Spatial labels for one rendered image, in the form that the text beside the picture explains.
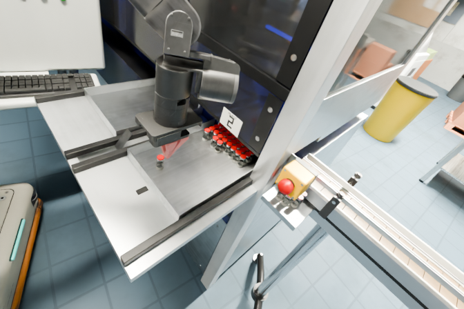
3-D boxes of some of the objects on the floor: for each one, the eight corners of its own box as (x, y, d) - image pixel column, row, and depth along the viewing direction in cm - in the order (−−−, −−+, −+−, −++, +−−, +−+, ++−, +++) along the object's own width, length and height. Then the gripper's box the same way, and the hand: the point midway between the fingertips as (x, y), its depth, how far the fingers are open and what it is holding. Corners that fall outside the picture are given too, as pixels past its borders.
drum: (400, 142, 315) (445, 95, 269) (382, 147, 292) (427, 96, 246) (372, 121, 344) (409, 75, 298) (353, 123, 320) (389, 74, 275)
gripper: (187, 76, 43) (178, 138, 53) (132, 85, 37) (134, 154, 46) (210, 95, 40) (196, 158, 50) (155, 108, 34) (151, 178, 43)
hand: (166, 153), depth 47 cm, fingers closed
